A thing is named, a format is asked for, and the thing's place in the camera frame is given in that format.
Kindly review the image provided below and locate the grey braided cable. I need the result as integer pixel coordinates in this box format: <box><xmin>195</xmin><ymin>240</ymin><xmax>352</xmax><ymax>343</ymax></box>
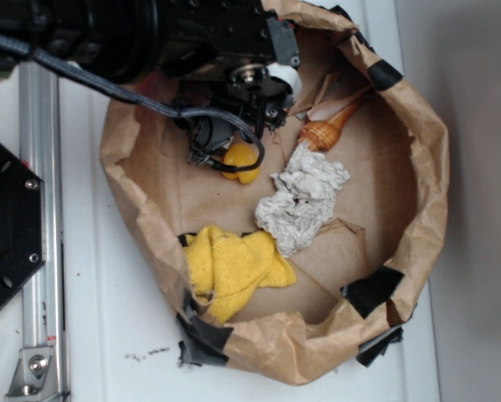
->
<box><xmin>0</xmin><ymin>28</ymin><xmax>264</xmax><ymax>173</ymax></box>

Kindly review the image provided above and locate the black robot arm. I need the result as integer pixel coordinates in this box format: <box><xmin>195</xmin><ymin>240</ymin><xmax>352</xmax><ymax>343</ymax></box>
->
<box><xmin>0</xmin><ymin>1</ymin><xmax>302</xmax><ymax>173</ymax></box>

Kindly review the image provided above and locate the yellow rubber duck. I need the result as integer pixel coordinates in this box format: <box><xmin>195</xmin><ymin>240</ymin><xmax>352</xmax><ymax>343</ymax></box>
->
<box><xmin>221</xmin><ymin>143</ymin><xmax>260</xmax><ymax>184</ymax></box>

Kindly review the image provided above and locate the metal corner bracket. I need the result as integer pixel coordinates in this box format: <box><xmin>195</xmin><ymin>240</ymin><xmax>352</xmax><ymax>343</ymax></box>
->
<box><xmin>3</xmin><ymin>346</ymin><xmax>59</xmax><ymax>401</ymax></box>

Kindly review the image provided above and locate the crumpled white paper towel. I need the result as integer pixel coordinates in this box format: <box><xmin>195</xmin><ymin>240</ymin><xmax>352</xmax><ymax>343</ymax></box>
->
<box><xmin>255</xmin><ymin>142</ymin><xmax>351</xmax><ymax>257</ymax></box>

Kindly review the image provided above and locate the aluminium extrusion rail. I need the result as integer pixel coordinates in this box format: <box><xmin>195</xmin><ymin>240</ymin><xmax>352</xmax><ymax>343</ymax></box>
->
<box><xmin>19</xmin><ymin>64</ymin><xmax>70</xmax><ymax>401</ymax></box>

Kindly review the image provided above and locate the yellow microfibre cloth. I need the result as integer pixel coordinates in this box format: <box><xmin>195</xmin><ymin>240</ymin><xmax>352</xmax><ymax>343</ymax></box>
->
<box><xmin>178</xmin><ymin>224</ymin><xmax>297</xmax><ymax>324</ymax></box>

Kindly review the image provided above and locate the black octagonal mount plate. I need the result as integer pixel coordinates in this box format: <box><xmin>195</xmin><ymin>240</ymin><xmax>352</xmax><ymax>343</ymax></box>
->
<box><xmin>0</xmin><ymin>142</ymin><xmax>44</xmax><ymax>311</ymax></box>

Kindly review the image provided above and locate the brown paper bag bin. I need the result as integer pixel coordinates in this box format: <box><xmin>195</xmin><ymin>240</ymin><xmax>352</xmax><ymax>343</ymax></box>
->
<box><xmin>100</xmin><ymin>1</ymin><xmax>450</xmax><ymax>385</ymax></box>

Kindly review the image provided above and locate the white tray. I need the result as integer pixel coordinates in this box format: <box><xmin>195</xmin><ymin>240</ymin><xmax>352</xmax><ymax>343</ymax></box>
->
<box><xmin>55</xmin><ymin>0</ymin><xmax>442</xmax><ymax>402</ymax></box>

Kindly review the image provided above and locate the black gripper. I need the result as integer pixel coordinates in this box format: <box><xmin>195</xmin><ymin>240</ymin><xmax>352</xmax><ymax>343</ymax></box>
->
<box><xmin>158</xmin><ymin>1</ymin><xmax>302</xmax><ymax>166</ymax></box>

